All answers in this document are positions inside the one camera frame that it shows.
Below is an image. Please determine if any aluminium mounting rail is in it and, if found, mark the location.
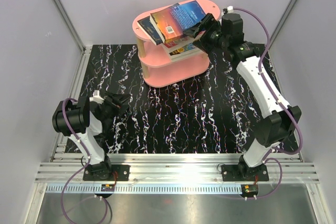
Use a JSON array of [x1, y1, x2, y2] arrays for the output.
[[35, 153, 321, 196]]

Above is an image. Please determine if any blue orange book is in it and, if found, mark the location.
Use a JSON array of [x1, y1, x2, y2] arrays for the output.
[[149, 1, 206, 44]]

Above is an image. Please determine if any black yellow treehouse book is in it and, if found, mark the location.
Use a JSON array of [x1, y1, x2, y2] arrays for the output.
[[163, 43, 198, 54]]

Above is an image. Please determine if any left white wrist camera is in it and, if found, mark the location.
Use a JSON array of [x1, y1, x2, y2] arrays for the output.
[[89, 90, 104, 104]]

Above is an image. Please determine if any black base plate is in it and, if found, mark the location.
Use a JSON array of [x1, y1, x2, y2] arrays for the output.
[[83, 164, 130, 182], [220, 164, 269, 182]]

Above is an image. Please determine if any black marble pattern mat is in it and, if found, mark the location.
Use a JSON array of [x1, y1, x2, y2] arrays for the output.
[[80, 45, 261, 154]]

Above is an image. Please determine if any red 13-storey treehouse book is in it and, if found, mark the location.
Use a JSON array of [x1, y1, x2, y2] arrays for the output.
[[163, 37, 194, 51]]

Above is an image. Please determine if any dark blue book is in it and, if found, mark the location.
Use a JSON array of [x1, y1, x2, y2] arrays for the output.
[[136, 3, 181, 46]]

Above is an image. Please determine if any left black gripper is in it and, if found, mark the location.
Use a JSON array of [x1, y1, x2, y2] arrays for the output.
[[99, 91, 131, 122]]

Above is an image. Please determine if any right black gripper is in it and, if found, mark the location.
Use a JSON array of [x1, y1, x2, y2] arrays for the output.
[[183, 13, 228, 55]]

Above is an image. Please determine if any pink three-tier shelf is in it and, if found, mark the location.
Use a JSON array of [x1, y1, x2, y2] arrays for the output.
[[132, 0, 220, 88]]

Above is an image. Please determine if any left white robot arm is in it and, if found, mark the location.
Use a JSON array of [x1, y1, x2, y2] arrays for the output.
[[52, 90, 131, 180]]

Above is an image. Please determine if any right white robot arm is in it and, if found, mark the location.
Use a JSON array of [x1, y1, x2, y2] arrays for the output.
[[183, 13, 301, 180]]

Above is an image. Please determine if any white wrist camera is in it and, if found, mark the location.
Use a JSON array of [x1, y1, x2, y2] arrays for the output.
[[89, 90, 104, 104], [222, 6, 234, 15]]

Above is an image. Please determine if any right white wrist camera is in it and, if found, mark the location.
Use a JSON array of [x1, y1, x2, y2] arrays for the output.
[[222, 6, 234, 15]]

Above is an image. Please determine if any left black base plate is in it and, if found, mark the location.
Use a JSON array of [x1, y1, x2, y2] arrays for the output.
[[83, 164, 130, 182]]

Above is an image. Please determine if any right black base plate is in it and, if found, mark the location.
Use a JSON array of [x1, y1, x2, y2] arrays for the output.
[[220, 164, 269, 182]]

